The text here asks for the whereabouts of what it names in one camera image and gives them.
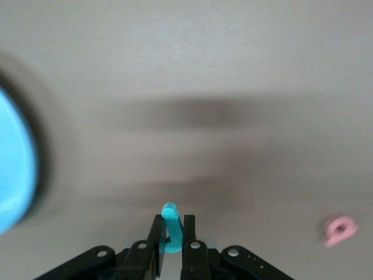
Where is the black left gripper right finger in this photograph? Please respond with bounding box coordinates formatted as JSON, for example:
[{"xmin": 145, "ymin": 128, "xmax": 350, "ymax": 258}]
[{"xmin": 180, "ymin": 214, "xmax": 295, "ymax": 280}]

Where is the pink foam letter with hole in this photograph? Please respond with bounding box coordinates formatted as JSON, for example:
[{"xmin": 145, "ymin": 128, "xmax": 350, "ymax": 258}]
[{"xmin": 322, "ymin": 214, "xmax": 359, "ymax": 249}]

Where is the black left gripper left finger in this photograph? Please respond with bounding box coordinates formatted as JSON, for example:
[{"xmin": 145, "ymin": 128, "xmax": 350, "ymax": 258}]
[{"xmin": 34, "ymin": 214, "xmax": 168, "ymax": 280}]

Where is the teal foam letter j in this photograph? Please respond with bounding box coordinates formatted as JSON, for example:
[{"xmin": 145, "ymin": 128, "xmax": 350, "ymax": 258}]
[{"xmin": 159, "ymin": 202, "xmax": 185, "ymax": 254}]

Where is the blue plate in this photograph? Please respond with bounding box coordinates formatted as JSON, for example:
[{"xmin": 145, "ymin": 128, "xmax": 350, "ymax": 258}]
[{"xmin": 0, "ymin": 84, "xmax": 40, "ymax": 236}]

